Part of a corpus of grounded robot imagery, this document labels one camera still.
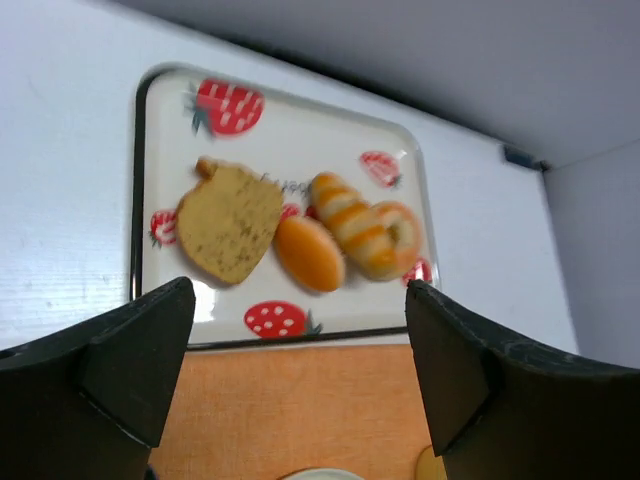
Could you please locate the striped croissant bread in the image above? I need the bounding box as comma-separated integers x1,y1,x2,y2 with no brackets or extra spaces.
310,172,397,281

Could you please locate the white and blue plate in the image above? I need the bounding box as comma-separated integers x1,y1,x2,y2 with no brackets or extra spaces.
282,468,363,480

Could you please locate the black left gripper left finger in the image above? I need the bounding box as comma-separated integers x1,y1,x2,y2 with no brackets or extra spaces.
1,277,195,479

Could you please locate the yellow mug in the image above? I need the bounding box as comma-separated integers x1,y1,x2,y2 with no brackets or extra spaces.
414,446,447,480

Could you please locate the orange cloth placemat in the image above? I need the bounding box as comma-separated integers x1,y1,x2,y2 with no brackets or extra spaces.
151,345,431,479

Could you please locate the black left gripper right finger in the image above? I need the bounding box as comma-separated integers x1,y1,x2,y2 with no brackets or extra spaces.
405,280,639,479

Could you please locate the black corner label right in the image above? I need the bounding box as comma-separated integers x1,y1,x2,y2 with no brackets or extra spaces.
502,144,549,172

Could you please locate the orange oval bun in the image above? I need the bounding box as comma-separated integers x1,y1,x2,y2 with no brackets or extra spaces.
274,216,346,293

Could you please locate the speckled toast bread slice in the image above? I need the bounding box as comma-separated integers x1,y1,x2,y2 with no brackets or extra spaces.
175,156,284,285

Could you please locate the strawberry pattern white tray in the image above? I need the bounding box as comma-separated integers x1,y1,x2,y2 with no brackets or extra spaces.
129,66,439,351

